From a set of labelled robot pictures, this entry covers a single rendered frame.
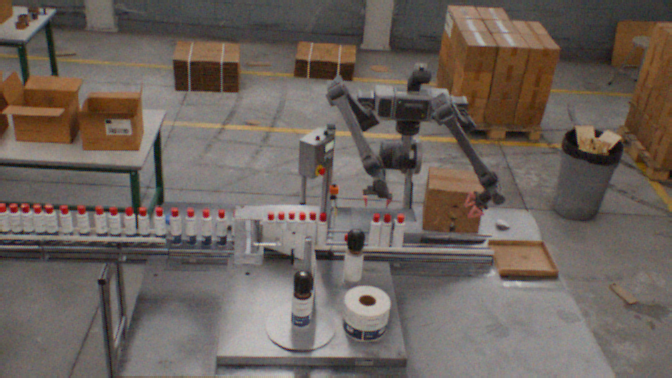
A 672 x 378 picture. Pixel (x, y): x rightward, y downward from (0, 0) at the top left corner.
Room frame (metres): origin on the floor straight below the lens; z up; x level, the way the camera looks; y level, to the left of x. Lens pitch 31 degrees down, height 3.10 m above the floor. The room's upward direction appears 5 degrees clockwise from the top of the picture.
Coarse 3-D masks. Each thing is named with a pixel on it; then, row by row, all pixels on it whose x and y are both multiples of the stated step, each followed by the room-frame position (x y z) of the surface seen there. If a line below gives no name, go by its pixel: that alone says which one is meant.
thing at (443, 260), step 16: (176, 256) 2.95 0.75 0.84; (208, 256) 2.97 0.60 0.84; (224, 256) 2.98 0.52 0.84; (288, 256) 3.00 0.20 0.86; (320, 256) 3.02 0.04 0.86; (336, 256) 3.03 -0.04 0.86; (368, 256) 3.04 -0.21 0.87; (384, 256) 3.05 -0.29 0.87; (400, 256) 3.06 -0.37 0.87; (416, 256) 3.06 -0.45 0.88; (432, 256) 3.07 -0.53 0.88; (448, 256) 3.08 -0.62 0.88; (464, 256) 3.10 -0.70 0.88
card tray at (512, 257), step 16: (496, 240) 3.29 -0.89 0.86; (512, 240) 3.29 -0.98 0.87; (528, 240) 3.30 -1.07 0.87; (496, 256) 3.18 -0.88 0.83; (512, 256) 3.19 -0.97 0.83; (528, 256) 3.20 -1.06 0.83; (544, 256) 3.22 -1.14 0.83; (512, 272) 3.03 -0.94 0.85; (528, 272) 3.04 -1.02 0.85; (544, 272) 3.05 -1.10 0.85
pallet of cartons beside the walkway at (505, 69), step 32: (448, 32) 7.11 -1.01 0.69; (480, 32) 6.58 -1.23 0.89; (512, 32) 6.65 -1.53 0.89; (544, 32) 6.71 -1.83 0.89; (448, 64) 6.88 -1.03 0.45; (480, 64) 6.23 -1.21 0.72; (512, 64) 6.26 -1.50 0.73; (544, 64) 6.28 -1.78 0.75; (480, 96) 6.24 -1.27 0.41; (512, 96) 6.26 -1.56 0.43; (544, 96) 6.27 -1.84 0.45; (480, 128) 6.20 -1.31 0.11; (512, 128) 6.22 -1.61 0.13
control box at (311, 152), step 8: (320, 128) 3.23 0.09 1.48; (312, 136) 3.14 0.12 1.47; (320, 136) 3.15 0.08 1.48; (328, 136) 3.16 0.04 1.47; (304, 144) 3.09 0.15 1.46; (312, 144) 3.07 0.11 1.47; (320, 144) 3.08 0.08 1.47; (304, 152) 3.09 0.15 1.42; (312, 152) 3.07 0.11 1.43; (320, 152) 3.09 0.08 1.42; (328, 152) 3.15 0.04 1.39; (304, 160) 3.09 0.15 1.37; (312, 160) 3.06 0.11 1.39; (320, 160) 3.09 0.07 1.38; (328, 160) 3.16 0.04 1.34; (304, 168) 3.09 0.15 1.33; (312, 168) 3.06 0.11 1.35; (312, 176) 3.06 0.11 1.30
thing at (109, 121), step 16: (96, 96) 4.32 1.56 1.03; (112, 96) 4.34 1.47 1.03; (128, 96) 4.36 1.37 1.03; (80, 112) 3.97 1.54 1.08; (96, 112) 3.98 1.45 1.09; (112, 112) 3.98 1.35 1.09; (128, 112) 4.33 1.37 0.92; (80, 128) 4.04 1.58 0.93; (96, 128) 4.06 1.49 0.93; (112, 128) 4.07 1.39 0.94; (128, 128) 4.08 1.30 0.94; (96, 144) 4.05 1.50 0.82; (112, 144) 4.07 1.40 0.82; (128, 144) 4.08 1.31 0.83
